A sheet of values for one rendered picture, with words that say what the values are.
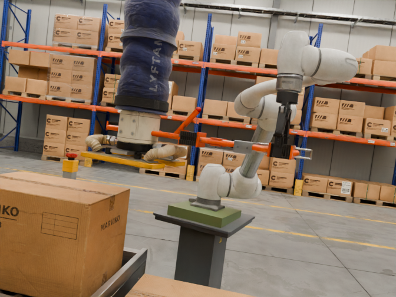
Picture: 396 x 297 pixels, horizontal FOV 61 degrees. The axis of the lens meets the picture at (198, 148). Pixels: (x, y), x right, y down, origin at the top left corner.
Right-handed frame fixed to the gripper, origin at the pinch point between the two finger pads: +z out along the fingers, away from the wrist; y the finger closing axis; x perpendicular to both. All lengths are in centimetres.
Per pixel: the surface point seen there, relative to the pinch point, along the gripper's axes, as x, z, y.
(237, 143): -14.7, -0.2, 3.7
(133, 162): -50, 12, 16
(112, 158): -60, 12, 16
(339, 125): 1, -62, -769
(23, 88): -777, -62, -510
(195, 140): -30.9, 0.8, 4.9
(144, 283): -55, 69, -11
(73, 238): -68, 43, 24
